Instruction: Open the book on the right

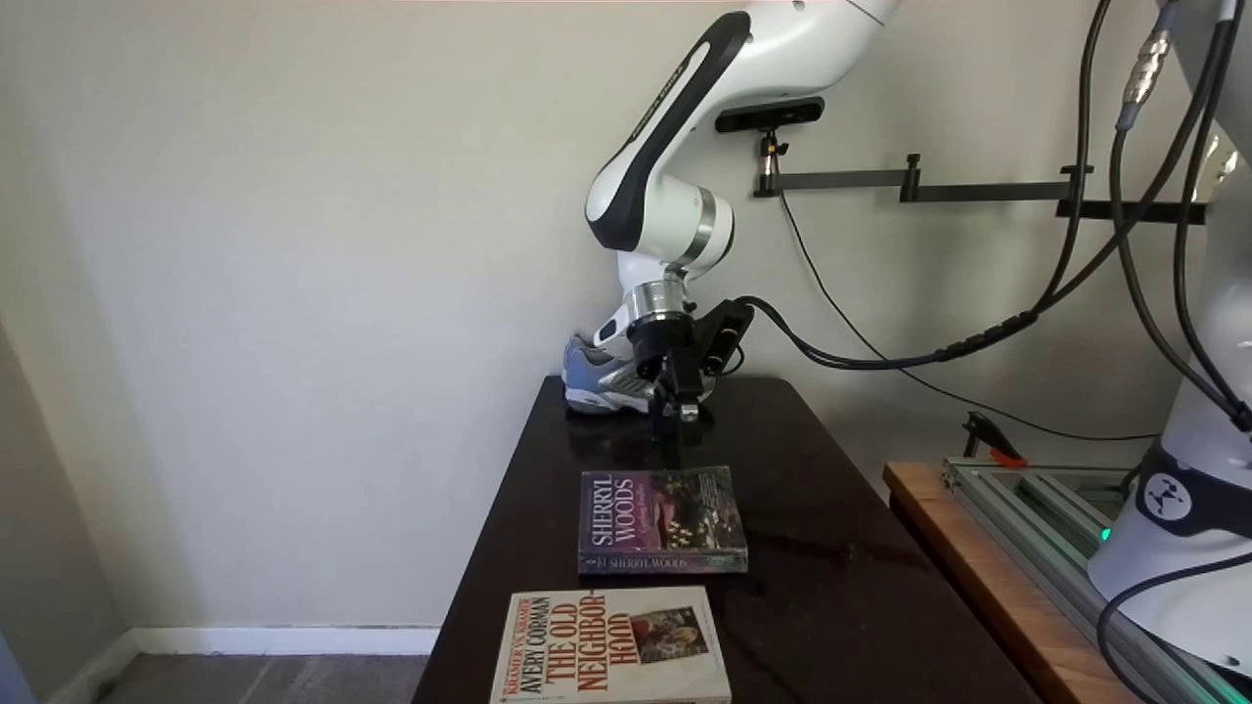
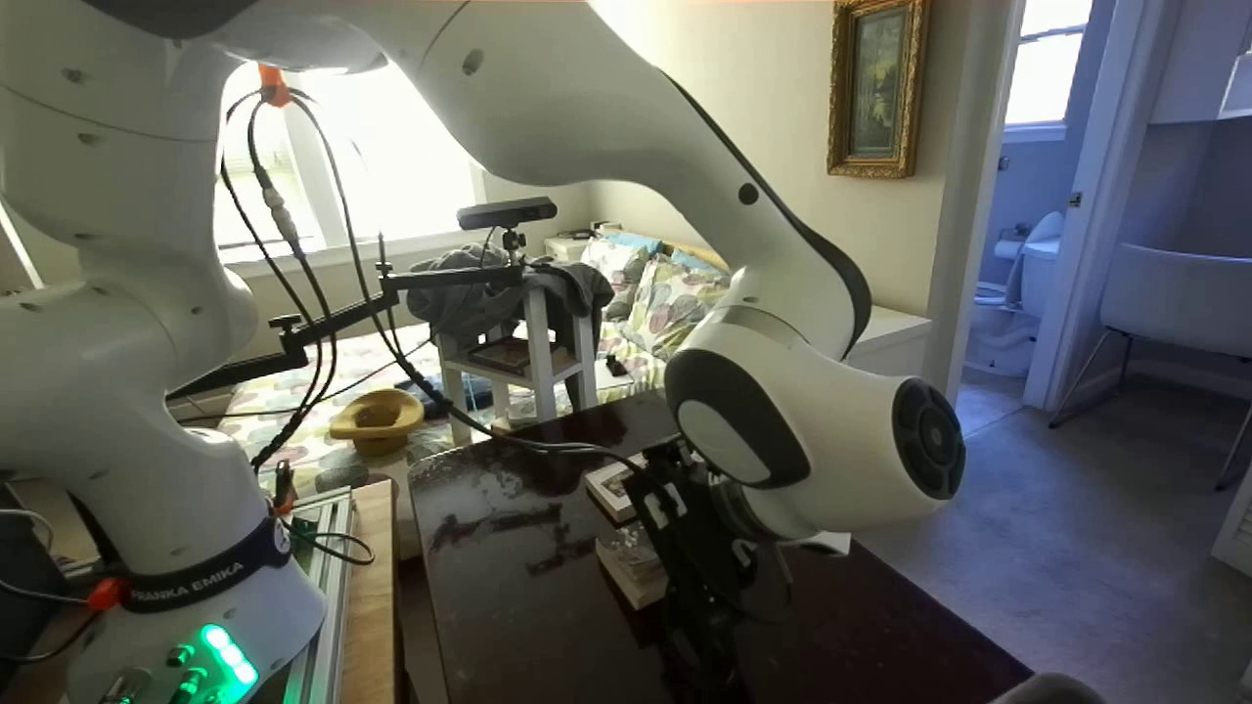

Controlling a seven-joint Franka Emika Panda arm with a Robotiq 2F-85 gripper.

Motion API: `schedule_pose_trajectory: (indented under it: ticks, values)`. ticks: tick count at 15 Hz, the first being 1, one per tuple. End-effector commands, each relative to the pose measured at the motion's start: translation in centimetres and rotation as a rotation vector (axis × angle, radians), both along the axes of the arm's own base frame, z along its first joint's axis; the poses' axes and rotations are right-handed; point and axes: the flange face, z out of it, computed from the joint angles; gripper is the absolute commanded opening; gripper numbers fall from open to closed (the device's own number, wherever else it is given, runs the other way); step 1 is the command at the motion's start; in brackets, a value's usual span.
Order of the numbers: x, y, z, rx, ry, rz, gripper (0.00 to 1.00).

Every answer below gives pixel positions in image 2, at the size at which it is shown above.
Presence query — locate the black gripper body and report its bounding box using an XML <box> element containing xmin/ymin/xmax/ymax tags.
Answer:
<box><xmin>659</xmin><ymin>499</ymin><xmax>786</xmax><ymax>632</ymax></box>

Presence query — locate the floral quilt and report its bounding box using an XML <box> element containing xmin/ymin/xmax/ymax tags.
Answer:
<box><xmin>542</xmin><ymin>226</ymin><xmax>735</xmax><ymax>384</ymax></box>

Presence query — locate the white nightstand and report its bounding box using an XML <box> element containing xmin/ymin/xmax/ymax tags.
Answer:
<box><xmin>846</xmin><ymin>306</ymin><xmax>936</xmax><ymax>384</ymax></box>

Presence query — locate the white wooden stool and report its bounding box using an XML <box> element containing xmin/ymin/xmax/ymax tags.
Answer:
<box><xmin>433</xmin><ymin>278</ymin><xmax>602</xmax><ymax>441</ymax></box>

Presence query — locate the blue fabric item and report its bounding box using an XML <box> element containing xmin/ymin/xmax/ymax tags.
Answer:
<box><xmin>387</xmin><ymin>372</ymin><xmax>502</xmax><ymax>422</ymax></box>

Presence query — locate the wooden board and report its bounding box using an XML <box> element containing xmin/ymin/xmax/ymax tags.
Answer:
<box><xmin>341</xmin><ymin>478</ymin><xmax>400</xmax><ymax>704</ymax></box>

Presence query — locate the yellow bowl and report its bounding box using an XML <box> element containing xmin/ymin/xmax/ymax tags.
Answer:
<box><xmin>323</xmin><ymin>388</ymin><xmax>431</xmax><ymax>462</ymax></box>

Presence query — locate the grey cloth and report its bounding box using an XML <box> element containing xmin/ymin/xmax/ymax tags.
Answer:
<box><xmin>401</xmin><ymin>250</ymin><xmax>619</xmax><ymax>347</ymax></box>

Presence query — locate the white toilet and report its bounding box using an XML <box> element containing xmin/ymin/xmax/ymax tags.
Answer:
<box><xmin>969</xmin><ymin>207</ymin><xmax>1066</xmax><ymax>384</ymax></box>

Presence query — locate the gold framed painting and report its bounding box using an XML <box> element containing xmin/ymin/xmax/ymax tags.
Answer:
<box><xmin>826</xmin><ymin>0</ymin><xmax>932</xmax><ymax>185</ymax></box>

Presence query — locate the large bright window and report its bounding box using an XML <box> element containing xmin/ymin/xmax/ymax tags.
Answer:
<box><xmin>212</xmin><ymin>55</ymin><xmax>523</xmax><ymax>259</ymax></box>

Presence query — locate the small bright window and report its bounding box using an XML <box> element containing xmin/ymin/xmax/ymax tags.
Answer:
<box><xmin>1001</xmin><ymin>0</ymin><xmax>1094</xmax><ymax>128</ymax></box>

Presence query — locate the black stereo camera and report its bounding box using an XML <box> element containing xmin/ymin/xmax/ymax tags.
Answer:
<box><xmin>455</xmin><ymin>195</ymin><xmax>558</xmax><ymax>234</ymax></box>

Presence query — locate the black camera mount rod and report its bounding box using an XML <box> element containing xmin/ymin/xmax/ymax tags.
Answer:
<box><xmin>169</xmin><ymin>264</ymin><xmax>433</xmax><ymax>404</ymax></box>

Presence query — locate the black cable bundle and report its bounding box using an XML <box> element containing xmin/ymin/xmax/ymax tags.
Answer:
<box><xmin>212</xmin><ymin>91</ymin><xmax>656</xmax><ymax>473</ymax></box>

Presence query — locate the white door frame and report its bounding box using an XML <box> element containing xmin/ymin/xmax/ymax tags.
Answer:
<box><xmin>1019</xmin><ymin>0</ymin><xmax>1177</xmax><ymax>413</ymax></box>

